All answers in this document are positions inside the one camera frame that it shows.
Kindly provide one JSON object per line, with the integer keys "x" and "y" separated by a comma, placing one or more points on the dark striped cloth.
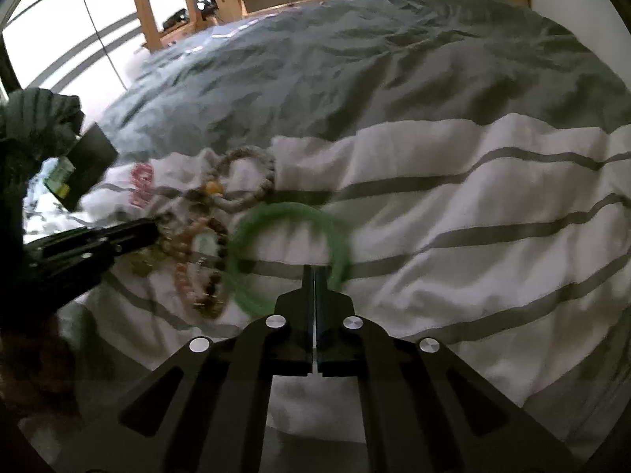
{"x": 34, "y": 113}

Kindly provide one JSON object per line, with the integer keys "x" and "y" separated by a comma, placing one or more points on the white grey-striped wardrobe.
{"x": 59, "y": 34}

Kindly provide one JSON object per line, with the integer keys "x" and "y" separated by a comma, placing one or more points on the grey white striped duvet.
{"x": 394, "y": 83}

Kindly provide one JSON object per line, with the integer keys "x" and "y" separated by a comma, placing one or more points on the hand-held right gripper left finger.
{"x": 296, "y": 315}

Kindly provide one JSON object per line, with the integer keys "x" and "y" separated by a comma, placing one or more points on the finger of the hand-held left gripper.
{"x": 128, "y": 234}

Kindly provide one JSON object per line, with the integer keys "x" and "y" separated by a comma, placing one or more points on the green bangle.
{"x": 276, "y": 209}

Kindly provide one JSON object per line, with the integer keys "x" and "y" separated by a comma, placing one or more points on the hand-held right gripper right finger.
{"x": 333, "y": 315}

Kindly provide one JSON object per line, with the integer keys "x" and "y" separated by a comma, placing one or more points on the wooden ladder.
{"x": 148, "y": 10}

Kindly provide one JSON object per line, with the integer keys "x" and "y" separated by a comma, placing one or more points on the green white packet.
{"x": 59, "y": 177}

